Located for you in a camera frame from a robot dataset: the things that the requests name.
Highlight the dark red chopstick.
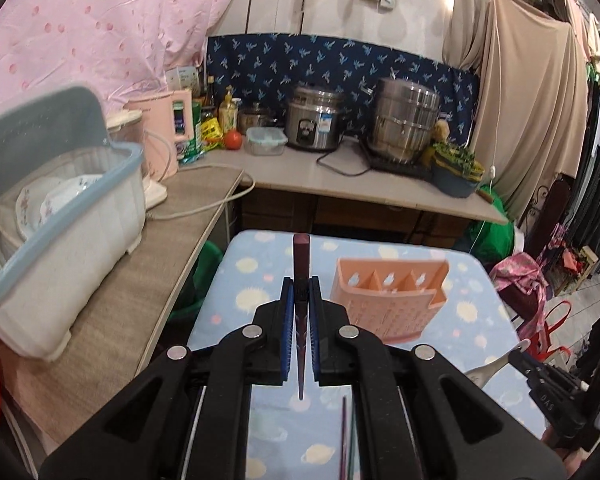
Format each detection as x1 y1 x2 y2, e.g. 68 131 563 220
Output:
338 396 348 480
294 233 310 401

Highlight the pink perforated utensil holder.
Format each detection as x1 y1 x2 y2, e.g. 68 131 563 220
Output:
330 258 449 344

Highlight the pink floral cloth chair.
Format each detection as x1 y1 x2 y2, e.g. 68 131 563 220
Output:
489 252 548 339

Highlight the clear food container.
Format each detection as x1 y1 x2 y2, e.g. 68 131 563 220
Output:
246 127 288 156

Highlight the red tomato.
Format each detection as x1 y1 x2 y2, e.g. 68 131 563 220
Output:
223 129 242 151

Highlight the steel rice cooker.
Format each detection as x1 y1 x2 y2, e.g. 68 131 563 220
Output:
285 86 344 153

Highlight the green canister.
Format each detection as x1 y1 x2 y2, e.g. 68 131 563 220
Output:
176 101 204 166

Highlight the green bag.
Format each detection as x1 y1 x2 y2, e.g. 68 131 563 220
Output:
454 194 516 264

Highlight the yellow snack packet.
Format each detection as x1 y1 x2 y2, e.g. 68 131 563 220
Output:
201 117 224 152

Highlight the blue basin with vegetables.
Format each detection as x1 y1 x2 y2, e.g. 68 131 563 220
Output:
420 119 486 198

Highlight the yellow oil bottle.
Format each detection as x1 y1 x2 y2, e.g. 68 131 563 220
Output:
218 86 238 133

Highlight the stacked steel steamer pot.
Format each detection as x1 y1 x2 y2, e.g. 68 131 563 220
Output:
370 77 441 164

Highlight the pink electric kettle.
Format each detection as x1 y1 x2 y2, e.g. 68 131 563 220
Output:
123 90 195 182

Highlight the navy leaf-print cloth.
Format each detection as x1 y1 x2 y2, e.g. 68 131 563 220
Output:
207 34 479 144

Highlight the white blender appliance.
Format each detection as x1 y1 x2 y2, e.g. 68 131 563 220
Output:
106 110 168 211

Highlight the dish drainer box with lid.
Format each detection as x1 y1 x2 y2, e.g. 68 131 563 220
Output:
0 84 146 361

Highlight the beige hanging curtain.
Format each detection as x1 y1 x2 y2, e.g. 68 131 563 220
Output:
442 0 588 219

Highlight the pink dotted cloth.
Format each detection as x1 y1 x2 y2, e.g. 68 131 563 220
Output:
0 0 232 110

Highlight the white power cable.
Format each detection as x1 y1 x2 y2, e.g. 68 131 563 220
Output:
144 129 257 221

